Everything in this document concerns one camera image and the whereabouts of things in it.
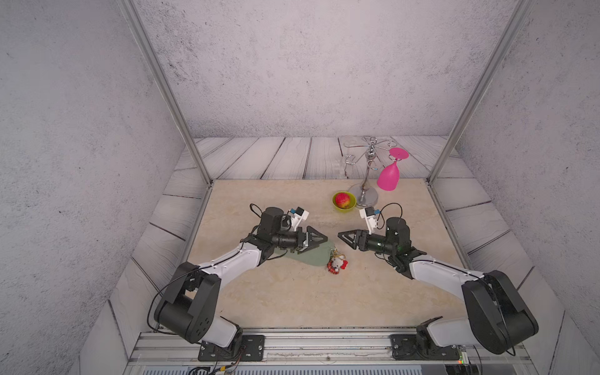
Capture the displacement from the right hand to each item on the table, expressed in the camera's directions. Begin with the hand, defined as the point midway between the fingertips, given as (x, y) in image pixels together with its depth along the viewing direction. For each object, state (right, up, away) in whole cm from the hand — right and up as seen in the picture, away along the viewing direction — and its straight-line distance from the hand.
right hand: (343, 236), depth 81 cm
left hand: (-7, -2, -5) cm, 9 cm away
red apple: (+4, +12, +24) cm, 27 cm away
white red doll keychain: (-2, -10, +6) cm, 12 cm away
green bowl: (+7, +9, +23) cm, 26 cm away
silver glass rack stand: (+15, +14, +33) cm, 39 cm away
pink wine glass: (+20, +21, +15) cm, 33 cm away
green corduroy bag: (-8, -7, +2) cm, 11 cm away
